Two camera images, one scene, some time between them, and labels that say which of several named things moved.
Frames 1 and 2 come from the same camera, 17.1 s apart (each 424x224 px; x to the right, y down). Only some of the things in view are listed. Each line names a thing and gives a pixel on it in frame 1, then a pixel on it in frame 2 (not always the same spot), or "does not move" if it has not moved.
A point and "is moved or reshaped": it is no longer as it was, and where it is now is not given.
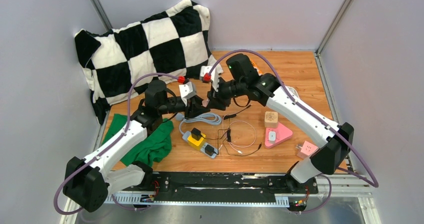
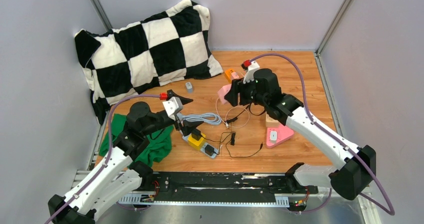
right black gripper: [214, 97] -> [237, 86]
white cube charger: [272, 137] does not move
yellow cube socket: [195, 144] does not move
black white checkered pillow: [123, 62] does not move
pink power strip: [282, 133] does not move
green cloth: [155, 148] does not move
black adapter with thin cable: [228, 131] -> [232, 138]
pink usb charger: [205, 102] is moved or reshaped
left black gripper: [194, 108] -> [188, 126]
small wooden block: [271, 119] does not move
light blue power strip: [185, 136] does not move
